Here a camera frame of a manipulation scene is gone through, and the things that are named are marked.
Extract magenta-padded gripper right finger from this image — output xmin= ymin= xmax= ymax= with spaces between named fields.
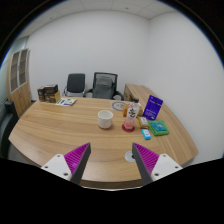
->
xmin=131 ymin=142 xmax=184 ymax=186

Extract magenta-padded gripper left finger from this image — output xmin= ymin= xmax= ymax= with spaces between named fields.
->
xmin=41 ymin=142 xmax=92 ymax=185

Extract clear black-capped drink bottle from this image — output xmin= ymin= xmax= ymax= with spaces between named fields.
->
xmin=123 ymin=97 xmax=141 ymax=132

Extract small blue packet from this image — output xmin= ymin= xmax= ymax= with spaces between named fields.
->
xmin=140 ymin=128 xmax=152 ymax=141

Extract green flat packet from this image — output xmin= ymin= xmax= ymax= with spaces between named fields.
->
xmin=147 ymin=119 xmax=170 ymax=137

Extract flat round red coaster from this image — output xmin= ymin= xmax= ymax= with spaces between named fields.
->
xmin=121 ymin=123 xmax=136 ymax=133

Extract white patterned ceramic mug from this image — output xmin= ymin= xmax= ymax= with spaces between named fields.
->
xmin=97 ymin=109 xmax=114 ymax=130

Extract purple standing pouch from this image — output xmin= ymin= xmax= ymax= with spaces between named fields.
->
xmin=142 ymin=95 xmax=164 ymax=121

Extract orange cardboard box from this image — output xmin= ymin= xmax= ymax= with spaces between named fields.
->
xmin=122 ymin=103 xmax=144 ymax=118

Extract printed leaflet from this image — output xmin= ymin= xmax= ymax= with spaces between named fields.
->
xmin=54 ymin=97 xmax=78 ymax=107

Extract printed paper sheet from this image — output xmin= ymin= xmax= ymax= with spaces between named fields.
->
xmin=110 ymin=100 xmax=128 ymax=112

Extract black armchair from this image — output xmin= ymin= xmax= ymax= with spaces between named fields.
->
xmin=0 ymin=99 xmax=18 ymax=158

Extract dark stacked boxes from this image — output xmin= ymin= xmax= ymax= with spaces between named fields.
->
xmin=37 ymin=83 xmax=62 ymax=104

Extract black office chair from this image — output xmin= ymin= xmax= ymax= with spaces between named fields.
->
xmin=63 ymin=73 xmax=87 ymax=98

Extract grey mesh office chair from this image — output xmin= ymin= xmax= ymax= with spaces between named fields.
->
xmin=84 ymin=71 xmax=124 ymax=101

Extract wooden shelf unit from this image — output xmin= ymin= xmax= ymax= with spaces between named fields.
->
xmin=5 ymin=48 xmax=33 ymax=118

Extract white round cable grommet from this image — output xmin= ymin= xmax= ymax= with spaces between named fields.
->
xmin=124 ymin=150 xmax=137 ymax=163

